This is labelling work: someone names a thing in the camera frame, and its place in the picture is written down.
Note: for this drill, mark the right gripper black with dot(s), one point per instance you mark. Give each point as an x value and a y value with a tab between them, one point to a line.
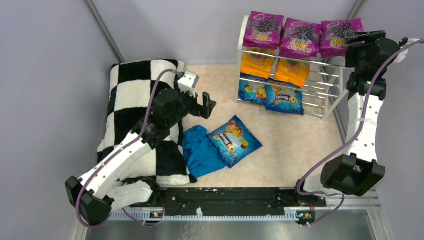
375	37

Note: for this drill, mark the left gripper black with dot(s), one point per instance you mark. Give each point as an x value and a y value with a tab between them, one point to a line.
202	105

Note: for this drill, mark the purple candy bag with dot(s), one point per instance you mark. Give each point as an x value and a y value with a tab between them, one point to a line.
333	36
263	30
300	39

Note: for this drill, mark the blue candy bag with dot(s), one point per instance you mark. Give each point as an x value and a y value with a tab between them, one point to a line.
233	141
285	98
253	90

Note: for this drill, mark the orange candy bag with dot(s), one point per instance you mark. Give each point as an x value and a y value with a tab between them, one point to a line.
293	72
257	65

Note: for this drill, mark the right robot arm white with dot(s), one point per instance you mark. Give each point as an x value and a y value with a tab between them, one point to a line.
353	168

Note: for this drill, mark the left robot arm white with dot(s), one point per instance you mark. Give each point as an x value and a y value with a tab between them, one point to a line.
97	193

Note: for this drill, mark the blue candy bag on shelf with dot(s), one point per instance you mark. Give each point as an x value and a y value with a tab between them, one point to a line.
285	98

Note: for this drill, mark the blue cloth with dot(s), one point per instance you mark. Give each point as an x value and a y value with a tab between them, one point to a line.
200	156

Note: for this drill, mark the black white checkered pillow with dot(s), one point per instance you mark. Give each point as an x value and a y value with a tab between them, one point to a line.
131	84

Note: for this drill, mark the white metal wire shelf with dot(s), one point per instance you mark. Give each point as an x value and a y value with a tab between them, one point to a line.
322	91

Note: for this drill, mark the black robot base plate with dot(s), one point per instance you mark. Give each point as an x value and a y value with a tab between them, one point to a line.
230	202

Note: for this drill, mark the aluminium frame rail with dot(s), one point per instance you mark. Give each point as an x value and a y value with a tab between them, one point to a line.
349	218

